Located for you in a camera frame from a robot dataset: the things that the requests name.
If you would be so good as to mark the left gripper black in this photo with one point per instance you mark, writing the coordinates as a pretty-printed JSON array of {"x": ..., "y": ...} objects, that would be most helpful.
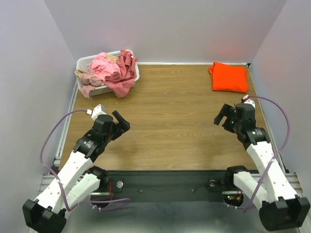
[{"x": 124, "y": 124}]

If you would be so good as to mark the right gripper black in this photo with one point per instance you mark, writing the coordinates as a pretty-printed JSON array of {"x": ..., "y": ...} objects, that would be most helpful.
[{"x": 230, "y": 119}]

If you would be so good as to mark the orange t shirt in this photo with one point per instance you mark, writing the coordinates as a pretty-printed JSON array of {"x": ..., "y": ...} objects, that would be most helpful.
[{"x": 228, "y": 78}]

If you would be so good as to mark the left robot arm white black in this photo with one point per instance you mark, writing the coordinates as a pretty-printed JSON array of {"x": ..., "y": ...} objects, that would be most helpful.
[{"x": 49, "y": 211}]

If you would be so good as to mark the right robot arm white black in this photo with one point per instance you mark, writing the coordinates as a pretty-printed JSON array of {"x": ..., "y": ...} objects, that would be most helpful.
[{"x": 279, "y": 205}]

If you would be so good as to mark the dusty rose t shirt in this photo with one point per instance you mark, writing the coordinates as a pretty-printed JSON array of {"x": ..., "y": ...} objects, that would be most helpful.
[{"x": 121, "y": 81}]

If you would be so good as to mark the white plastic laundry basket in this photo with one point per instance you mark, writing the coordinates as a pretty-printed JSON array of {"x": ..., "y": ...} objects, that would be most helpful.
[{"x": 83, "y": 63}]

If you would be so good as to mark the beige mauve t shirt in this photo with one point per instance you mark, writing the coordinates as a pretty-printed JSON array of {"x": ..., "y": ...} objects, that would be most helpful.
[{"x": 88, "y": 82}]

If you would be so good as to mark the light pink t shirt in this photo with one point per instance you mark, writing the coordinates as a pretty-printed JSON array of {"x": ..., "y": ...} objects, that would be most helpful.
[{"x": 104, "y": 64}]

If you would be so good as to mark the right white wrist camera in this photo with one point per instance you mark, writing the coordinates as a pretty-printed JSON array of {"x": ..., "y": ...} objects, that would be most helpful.
[{"x": 247, "y": 100}]

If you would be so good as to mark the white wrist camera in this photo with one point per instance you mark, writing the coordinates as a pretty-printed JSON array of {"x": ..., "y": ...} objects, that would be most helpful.
[
  {"x": 98, "y": 110},
  {"x": 247, "y": 100}
]

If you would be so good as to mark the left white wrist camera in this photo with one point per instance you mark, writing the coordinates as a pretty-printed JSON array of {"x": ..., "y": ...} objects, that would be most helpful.
[{"x": 98, "y": 110}]

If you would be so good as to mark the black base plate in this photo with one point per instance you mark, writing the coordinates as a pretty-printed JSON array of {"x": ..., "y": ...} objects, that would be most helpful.
[{"x": 121, "y": 185}]

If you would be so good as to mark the aluminium frame rail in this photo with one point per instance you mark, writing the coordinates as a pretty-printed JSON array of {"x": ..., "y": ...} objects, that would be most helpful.
[{"x": 292, "y": 179}]

